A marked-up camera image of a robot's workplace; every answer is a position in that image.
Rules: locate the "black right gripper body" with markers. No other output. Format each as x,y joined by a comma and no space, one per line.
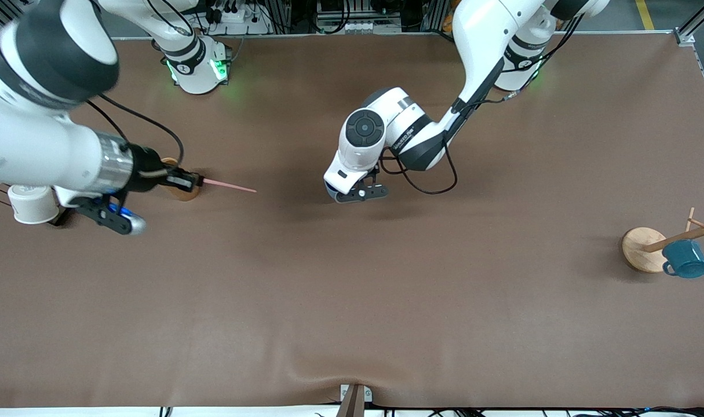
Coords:
146,171

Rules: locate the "pink chopstick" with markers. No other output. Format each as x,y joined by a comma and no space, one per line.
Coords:
230,186

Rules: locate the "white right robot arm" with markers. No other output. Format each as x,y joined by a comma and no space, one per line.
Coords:
27,127

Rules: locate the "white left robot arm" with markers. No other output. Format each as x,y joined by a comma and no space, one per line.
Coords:
479,40

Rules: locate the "wooden cylinder chopstick holder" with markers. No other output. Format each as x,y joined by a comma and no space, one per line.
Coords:
183,196

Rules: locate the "white paper cup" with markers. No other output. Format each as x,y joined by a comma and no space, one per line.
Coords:
33,204

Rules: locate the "brown table cover mat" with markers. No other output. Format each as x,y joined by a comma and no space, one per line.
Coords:
352,301

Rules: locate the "white power strip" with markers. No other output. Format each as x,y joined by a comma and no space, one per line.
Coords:
236,14

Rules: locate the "white connector block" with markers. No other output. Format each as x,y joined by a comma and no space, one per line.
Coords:
360,26

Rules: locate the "orange bag of snacks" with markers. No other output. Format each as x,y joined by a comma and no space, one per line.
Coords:
448,23

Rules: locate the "wooden mug tree stand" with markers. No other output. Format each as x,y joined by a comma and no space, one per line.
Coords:
641,249

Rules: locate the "teal enamel mug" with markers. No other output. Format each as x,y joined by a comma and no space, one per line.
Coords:
685,258

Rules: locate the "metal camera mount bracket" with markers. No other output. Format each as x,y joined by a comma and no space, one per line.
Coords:
354,399

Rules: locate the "aluminium frame profile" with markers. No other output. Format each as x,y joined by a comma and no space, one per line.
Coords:
696,23

